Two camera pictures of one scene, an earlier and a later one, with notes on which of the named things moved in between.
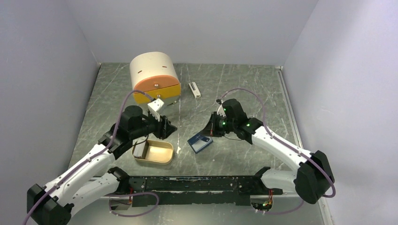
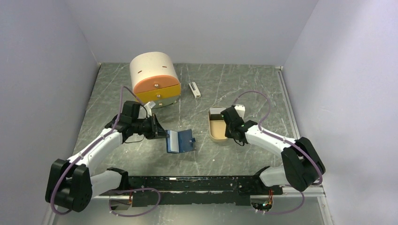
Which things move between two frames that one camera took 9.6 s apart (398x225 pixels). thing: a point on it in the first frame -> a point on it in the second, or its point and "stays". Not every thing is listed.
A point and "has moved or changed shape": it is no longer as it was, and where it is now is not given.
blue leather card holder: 199,142 -> 179,141
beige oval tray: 158,152 has moved or changed shape
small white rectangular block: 195,90 stays
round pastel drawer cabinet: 155,73 stays
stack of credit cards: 141,150 has moved or changed shape
